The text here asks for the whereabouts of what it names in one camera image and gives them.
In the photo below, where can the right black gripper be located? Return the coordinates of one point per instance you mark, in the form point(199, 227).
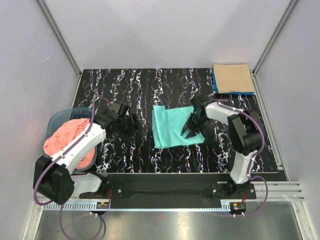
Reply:
point(189, 127)

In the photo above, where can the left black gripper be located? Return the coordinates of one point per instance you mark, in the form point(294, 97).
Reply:
point(134, 127)

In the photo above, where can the teal t-shirt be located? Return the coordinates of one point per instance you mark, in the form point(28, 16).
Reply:
point(167, 125)

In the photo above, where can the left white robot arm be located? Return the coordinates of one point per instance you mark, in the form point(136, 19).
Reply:
point(54, 176)

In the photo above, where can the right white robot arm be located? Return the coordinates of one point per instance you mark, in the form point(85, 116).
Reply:
point(245, 130)

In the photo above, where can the folded blue t-shirt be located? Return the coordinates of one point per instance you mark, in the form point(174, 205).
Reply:
point(215, 88)

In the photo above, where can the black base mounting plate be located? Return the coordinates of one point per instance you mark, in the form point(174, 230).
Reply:
point(169, 177)

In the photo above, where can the folded beige t-shirt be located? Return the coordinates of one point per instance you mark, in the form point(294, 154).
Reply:
point(233, 78)

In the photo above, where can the pink t-shirt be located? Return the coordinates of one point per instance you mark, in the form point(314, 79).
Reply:
point(64, 135)

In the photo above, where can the right aluminium frame post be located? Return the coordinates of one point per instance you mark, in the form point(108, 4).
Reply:
point(276, 33)

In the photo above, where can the aluminium frame post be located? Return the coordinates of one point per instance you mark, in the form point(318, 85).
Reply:
point(276, 33)
point(58, 35)

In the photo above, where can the white slotted cable duct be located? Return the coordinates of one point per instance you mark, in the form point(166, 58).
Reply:
point(149, 205)

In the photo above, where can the left aluminium frame post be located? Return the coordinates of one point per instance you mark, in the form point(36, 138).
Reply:
point(58, 35)

